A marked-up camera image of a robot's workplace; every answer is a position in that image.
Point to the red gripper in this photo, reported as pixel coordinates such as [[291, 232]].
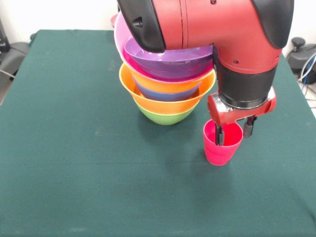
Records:
[[224, 116]]

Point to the red cup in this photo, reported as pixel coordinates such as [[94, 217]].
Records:
[[222, 155]]

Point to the orange bowl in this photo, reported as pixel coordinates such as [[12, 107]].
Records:
[[168, 86], [170, 106]]

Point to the blue bowl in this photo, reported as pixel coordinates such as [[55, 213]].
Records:
[[168, 96]]

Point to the purple bowl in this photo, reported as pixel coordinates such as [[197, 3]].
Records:
[[172, 64]]

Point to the pink bowl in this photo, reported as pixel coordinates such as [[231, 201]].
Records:
[[121, 37]]

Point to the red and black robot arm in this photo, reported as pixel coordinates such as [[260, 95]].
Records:
[[222, 29]]

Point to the green bowl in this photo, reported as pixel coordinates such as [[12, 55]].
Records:
[[165, 119]]

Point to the dark green tablecloth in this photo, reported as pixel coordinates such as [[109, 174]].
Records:
[[123, 185]]

